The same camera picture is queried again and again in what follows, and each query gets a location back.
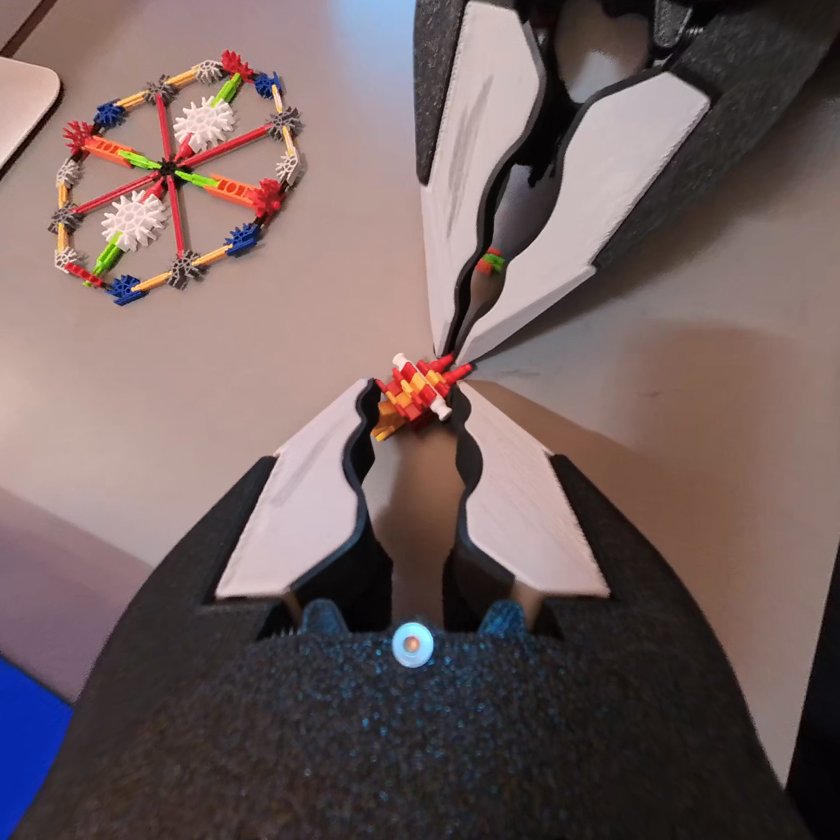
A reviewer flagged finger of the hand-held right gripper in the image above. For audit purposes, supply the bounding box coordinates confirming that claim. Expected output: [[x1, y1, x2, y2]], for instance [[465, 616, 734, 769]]
[[455, 71, 713, 363], [420, 0, 547, 358]]

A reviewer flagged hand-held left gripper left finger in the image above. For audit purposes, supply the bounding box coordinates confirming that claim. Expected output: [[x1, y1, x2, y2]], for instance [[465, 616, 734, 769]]
[[215, 377, 383, 601]]

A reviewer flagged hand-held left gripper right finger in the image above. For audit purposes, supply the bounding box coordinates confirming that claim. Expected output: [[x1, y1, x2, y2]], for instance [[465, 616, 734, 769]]
[[451, 382, 611, 599]]

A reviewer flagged red yellow toy block assembly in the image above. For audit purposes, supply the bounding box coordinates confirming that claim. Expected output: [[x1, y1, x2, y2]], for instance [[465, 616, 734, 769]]
[[369, 353, 454, 442]]

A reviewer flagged colourful toy wheel construction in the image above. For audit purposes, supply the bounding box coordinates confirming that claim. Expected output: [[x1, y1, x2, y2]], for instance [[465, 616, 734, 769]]
[[47, 49, 308, 308]]

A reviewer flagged blue plastic bin with tag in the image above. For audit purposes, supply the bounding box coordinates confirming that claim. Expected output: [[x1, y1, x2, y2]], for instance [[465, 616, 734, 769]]
[[0, 655, 74, 837]]

